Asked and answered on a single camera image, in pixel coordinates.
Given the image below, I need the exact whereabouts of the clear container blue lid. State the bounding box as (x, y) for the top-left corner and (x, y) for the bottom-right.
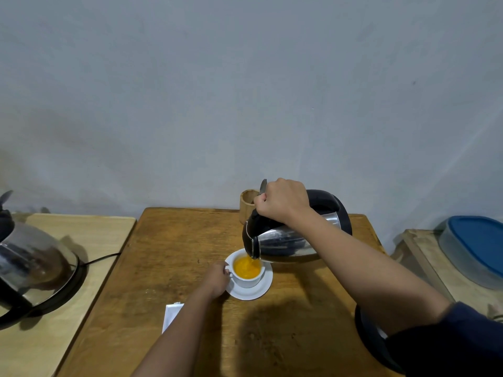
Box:
(438, 216), (503, 290)

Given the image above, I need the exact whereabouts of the dark blue sleeve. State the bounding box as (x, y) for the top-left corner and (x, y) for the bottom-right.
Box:
(385, 302), (503, 377)

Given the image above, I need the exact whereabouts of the white teacup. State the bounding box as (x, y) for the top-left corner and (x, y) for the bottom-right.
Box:
(225, 253), (266, 289)

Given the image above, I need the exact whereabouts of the orange tea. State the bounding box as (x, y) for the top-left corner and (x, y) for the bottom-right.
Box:
(234, 256), (262, 280)

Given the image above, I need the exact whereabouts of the black power cable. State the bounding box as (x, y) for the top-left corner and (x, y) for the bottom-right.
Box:
(80, 253), (122, 267)

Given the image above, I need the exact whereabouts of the person's right hand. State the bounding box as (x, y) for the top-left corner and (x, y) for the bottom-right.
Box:
(253, 178), (311, 226)

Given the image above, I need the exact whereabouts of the white saucer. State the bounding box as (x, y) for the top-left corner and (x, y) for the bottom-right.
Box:
(225, 248), (274, 301)

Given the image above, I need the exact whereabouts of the person's left forearm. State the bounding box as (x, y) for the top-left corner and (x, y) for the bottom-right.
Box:
(132, 288), (221, 377)

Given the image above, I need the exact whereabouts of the black kettle base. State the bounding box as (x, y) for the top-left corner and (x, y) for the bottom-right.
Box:
(354, 305), (405, 375)

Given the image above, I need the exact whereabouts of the white paper packet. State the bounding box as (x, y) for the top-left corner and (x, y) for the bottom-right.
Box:
(162, 302), (184, 334)

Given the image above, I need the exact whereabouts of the person's left hand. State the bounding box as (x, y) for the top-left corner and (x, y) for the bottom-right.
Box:
(198, 260), (231, 301)

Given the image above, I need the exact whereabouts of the steel electric kettle black handle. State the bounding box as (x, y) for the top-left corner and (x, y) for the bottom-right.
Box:
(242, 189), (353, 264)

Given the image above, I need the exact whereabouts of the wooden stool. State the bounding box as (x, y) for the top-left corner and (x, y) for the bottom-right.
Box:
(391, 229), (503, 322)

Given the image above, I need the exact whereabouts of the light wooden side table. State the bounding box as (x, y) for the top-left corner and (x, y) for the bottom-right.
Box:
(0, 213), (137, 377)

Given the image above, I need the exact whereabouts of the steel electric kettle on base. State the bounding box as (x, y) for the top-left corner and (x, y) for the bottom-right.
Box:
(0, 190), (88, 330)

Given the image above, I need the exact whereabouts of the wooden cup holder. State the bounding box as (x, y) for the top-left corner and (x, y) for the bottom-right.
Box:
(239, 189), (261, 225)

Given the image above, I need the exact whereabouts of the person's right forearm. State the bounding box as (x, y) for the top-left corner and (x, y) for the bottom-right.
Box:
(289, 208), (452, 336)

